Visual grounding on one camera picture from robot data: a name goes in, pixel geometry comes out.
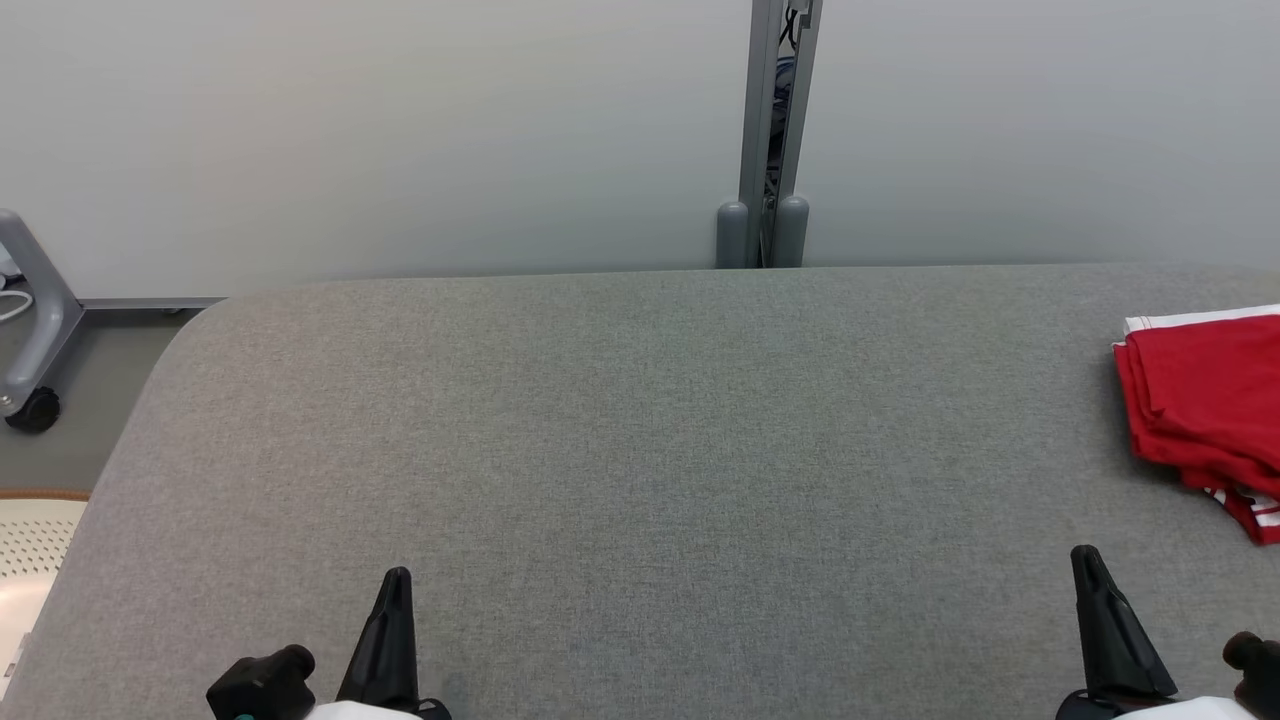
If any white perforated laundry basket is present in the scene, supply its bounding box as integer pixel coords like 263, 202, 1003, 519
0, 488, 93, 691

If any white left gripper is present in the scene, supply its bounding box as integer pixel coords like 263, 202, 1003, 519
305, 566, 454, 720

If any red shirt with white band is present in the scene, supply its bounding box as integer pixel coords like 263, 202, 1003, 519
1112, 304, 1280, 501

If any black caster wheel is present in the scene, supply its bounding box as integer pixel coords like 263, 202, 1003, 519
4, 387, 62, 435

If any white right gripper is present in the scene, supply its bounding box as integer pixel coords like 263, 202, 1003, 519
1055, 544, 1247, 720

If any grey partition base rail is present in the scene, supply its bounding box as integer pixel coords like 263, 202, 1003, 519
78, 296, 227, 312

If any grey double partition post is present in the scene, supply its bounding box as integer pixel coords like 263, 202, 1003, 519
714, 0, 824, 270

